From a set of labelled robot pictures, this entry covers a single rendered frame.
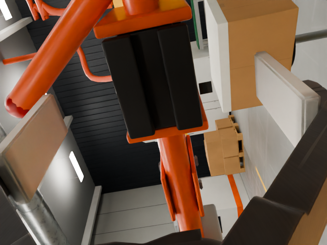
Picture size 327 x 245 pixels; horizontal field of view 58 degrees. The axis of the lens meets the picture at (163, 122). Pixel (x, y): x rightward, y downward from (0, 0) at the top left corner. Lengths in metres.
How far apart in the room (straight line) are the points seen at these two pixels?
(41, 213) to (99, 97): 6.03
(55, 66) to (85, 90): 11.91
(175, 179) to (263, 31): 1.45
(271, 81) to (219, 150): 7.40
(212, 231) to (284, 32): 1.46
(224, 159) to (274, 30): 6.23
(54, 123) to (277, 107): 0.13
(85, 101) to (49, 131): 12.16
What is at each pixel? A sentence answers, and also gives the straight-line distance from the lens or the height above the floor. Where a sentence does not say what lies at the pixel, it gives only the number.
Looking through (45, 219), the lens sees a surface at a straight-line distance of 7.54.
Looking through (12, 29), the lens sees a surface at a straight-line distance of 10.32.
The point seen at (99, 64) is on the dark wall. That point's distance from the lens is 11.59.
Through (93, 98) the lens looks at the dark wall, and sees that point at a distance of 12.20.
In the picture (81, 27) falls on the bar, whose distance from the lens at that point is 0.22.
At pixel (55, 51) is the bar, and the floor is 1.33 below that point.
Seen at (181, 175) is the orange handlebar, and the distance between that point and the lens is 0.24.
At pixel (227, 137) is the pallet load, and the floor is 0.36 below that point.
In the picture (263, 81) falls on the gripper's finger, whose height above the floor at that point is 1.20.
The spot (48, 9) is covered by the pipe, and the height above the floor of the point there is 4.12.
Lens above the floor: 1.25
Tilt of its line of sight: 5 degrees up
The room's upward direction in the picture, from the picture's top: 100 degrees counter-clockwise
